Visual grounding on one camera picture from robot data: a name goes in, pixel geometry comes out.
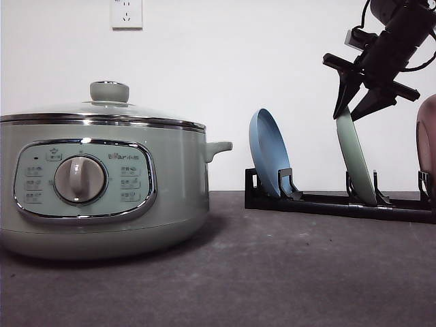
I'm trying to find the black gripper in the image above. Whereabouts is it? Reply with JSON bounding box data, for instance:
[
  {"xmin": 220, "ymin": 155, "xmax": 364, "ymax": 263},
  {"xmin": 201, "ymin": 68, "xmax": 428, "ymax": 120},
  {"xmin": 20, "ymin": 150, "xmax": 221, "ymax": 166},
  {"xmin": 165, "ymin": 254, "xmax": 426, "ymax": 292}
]
[{"xmin": 323, "ymin": 31, "xmax": 420, "ymax": 122}]

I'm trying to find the blue plate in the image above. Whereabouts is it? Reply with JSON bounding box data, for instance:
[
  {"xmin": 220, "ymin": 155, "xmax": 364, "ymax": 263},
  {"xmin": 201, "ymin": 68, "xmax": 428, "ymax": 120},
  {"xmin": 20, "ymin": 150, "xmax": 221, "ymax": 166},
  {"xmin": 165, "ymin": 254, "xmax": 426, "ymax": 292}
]
[{"xmin": 249, "ymin": 109, "xmax": 290, "ymax": 196}]

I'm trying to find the pink plate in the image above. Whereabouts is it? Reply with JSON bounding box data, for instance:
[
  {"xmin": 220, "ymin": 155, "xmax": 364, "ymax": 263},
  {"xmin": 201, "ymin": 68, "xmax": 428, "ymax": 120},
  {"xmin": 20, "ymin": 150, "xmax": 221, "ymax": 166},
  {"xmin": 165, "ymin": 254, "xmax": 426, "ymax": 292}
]
[{"xmin": 416, "ymin": 94, "xmax": 436, "ymax": 213}]

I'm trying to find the left white wall socket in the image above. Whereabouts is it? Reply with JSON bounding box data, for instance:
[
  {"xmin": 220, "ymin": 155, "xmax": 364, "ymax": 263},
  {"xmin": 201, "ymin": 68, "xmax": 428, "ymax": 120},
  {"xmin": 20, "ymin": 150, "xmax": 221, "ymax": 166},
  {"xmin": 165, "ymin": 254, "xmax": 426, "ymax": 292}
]
[{"xmin": 111, "ymin": 0, "xmax": 144, "ymax": 31}]

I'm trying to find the green electric steamer pot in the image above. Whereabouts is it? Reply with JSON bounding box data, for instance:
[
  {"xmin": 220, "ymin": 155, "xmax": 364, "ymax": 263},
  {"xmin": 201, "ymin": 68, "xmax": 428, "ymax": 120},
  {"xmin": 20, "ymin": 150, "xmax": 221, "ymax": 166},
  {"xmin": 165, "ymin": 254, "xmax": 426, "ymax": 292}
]
[{"xmin": 0, "ymin": 119, "xmax": 233, "ymax": 261}]

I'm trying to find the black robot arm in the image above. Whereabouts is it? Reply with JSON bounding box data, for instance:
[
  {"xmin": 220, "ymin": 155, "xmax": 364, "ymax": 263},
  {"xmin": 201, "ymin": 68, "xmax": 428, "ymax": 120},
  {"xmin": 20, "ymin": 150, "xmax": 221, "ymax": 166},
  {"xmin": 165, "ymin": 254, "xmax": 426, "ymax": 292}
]
[{"xmin": 322, "ymin": 0, "xmax": 434, "ymax": 122}]

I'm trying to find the green plate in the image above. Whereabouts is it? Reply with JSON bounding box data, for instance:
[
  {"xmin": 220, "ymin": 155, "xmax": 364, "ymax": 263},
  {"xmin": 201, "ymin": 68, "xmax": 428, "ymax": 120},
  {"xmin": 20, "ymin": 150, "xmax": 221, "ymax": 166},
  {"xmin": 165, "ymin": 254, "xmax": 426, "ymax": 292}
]
[{"xmin": 336, "ymin": 107, "xmax": 377, "ymax": 206}]

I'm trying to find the black dish rack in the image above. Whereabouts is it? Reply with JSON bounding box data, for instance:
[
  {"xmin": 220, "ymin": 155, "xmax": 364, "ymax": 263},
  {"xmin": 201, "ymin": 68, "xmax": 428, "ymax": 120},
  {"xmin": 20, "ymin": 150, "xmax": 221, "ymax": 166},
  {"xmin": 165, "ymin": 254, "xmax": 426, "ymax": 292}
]
[{"xmin": 245, "ymin": 168, "xmax": 431, "ymax": 223}]

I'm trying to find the glass steamer lid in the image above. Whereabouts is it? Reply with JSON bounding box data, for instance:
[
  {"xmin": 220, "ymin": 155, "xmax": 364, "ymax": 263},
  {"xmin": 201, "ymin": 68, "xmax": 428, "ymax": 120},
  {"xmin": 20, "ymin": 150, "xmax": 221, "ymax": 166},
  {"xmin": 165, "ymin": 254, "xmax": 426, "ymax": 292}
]
[{"xmin": 0, "ymin": 81, "xmax": 206, "ymax": 132}]

